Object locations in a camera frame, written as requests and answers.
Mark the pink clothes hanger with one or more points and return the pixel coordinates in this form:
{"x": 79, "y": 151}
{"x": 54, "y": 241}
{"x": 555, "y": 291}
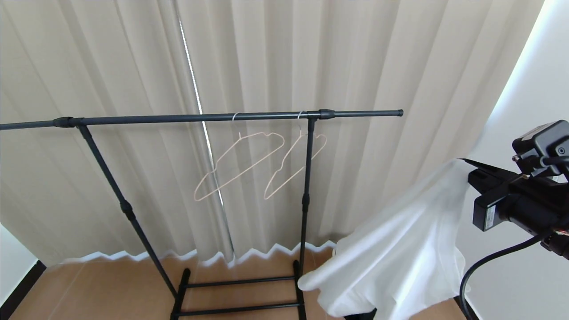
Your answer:
{"x": 284, "y": 183}
{"x": 240, "y": 171}

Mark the white printed T-shirt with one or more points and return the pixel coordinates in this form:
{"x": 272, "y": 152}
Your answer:
{"x": 400, "y": 258}

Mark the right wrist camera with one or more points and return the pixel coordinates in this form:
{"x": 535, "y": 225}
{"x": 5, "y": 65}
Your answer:
{"x": 544, "y": 140}

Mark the black clothes rack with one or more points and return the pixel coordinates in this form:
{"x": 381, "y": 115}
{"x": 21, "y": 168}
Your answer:
{"x": 178, "y": 118}

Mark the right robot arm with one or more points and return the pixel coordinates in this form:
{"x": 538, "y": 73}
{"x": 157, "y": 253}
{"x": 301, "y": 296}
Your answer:
{"x": 558, "y": 246}

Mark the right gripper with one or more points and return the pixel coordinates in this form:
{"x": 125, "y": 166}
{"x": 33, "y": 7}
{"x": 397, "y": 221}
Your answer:
{"x": 520, "y": 209}

